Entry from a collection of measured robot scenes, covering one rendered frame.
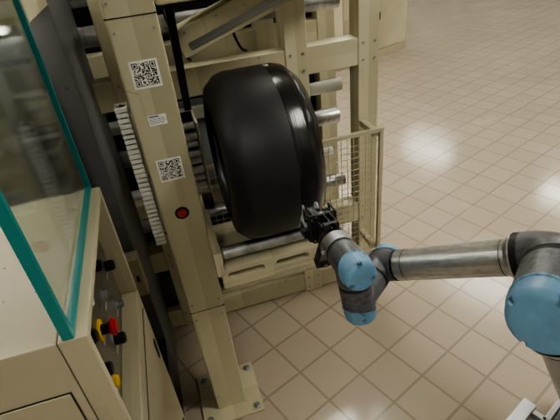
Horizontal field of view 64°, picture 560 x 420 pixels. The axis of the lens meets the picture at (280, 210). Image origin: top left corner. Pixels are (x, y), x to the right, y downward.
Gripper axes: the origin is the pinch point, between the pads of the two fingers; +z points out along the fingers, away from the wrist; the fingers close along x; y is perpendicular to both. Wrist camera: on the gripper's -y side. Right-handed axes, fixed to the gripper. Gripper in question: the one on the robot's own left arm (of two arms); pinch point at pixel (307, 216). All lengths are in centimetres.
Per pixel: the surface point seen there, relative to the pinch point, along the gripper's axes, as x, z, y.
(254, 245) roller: 12.8, 23.3, -18.6
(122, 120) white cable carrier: 43, 26, 30
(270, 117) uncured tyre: 3.3, 13.6, 25.5
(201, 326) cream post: 37, 35, -54
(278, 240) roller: 4.3, 23.1, -19.0
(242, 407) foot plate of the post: 29, 38, -108
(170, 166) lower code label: 33.1, 26.6, 13.7
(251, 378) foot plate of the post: 22, 52, -106
